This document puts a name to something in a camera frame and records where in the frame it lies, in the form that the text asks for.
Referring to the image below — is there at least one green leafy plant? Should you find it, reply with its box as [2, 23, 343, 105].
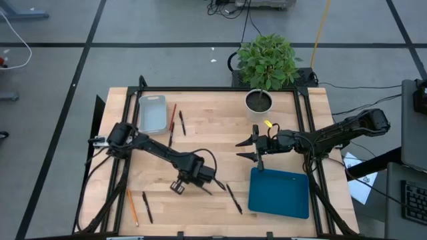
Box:
[236, 33, 304, 91]

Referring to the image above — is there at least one black cable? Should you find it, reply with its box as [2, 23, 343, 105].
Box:
[228, 0, 252, 73]
[316, 81, 403, 90]
[332, 94, 403, 117]
[206, 0, 242, 20]

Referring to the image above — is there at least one orange pencil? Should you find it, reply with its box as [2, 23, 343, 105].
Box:
[126, 188, 140, 228]

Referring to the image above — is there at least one white plant pot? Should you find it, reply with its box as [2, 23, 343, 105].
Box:
[244, 88, 274, 123]

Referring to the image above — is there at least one grey floor device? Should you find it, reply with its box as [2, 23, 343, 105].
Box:
[234, 0, 297, 10]

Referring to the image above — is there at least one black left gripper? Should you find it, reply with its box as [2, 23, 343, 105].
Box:
[179, 155, 228, 197]

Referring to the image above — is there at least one black desk device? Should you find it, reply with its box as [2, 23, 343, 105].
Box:
[412, 78, 427, 116]

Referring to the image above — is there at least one white paper sheet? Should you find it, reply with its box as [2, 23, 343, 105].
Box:
[342, 151, 379, 205]

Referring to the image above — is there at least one grey desk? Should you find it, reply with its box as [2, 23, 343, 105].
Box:
[384, 162, 427, 240]
[401, 79, 427, 173]

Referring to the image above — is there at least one grey desk foot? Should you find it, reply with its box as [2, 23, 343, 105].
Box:
[0, 0, 50, 20]
[0, 91, 20, 102]

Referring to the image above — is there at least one white cable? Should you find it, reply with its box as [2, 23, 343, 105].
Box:
[0, 11, 33, 71]

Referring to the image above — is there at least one yellow hanging cable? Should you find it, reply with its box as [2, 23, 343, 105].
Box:
[310, 0, 332, 69]

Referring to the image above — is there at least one blue plastic bin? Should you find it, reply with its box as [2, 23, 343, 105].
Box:
[248, 166, 310, 220]

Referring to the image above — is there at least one white plastic bin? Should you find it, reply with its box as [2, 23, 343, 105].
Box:
[137, 94, 169, 136]

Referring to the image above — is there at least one black keyboard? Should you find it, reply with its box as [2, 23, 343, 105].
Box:
[401, 179, 427, 227]

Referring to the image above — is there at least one red pencil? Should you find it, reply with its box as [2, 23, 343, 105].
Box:
[169, 103, 177, 132]

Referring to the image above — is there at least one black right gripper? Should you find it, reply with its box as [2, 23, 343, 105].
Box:
[235, 124, 297, 172]

